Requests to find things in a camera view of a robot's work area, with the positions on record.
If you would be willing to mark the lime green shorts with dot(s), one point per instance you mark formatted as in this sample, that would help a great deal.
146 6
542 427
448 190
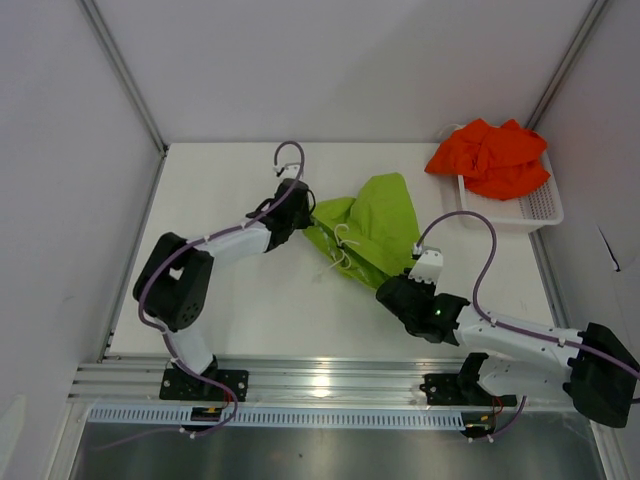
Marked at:
369 237

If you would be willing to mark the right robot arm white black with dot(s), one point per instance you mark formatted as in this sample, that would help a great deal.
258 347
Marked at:
508 356

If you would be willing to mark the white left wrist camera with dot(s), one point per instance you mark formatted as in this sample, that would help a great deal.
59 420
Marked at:
289 170

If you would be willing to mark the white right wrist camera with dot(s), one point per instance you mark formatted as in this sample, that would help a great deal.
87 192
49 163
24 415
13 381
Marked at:
428 265

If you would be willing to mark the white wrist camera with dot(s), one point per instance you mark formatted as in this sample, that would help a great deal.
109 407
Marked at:
428 265
289 170

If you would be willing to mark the white slotted cable duct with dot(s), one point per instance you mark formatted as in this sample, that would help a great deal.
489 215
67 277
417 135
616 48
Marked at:
412 419

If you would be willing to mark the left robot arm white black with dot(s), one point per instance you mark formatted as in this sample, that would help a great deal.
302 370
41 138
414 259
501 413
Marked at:
172 288

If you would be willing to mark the white plastic perforated basket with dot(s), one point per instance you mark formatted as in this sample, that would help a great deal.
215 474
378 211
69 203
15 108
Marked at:
525 214

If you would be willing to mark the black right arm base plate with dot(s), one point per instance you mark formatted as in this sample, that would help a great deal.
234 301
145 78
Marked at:
447 389

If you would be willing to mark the left corner aluminium post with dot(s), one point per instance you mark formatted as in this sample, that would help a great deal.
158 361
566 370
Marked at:
108 44

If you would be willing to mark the aluminium frame rail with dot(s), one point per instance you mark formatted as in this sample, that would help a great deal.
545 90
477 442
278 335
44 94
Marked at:
316 382

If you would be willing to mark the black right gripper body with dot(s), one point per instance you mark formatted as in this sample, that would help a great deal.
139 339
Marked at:
427 288

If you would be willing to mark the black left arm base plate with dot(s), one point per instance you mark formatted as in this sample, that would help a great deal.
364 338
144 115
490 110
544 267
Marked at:
178 385

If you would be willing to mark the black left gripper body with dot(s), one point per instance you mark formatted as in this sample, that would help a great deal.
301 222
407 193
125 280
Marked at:
300 219

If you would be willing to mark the orange shorts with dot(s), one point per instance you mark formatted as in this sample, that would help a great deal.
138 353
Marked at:
499 163

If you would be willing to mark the corner aluminium post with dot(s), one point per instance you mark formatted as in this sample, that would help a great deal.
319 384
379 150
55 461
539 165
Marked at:
577 46
108 44

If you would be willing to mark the right corner aluminium post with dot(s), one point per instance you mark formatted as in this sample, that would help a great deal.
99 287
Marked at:
577 46

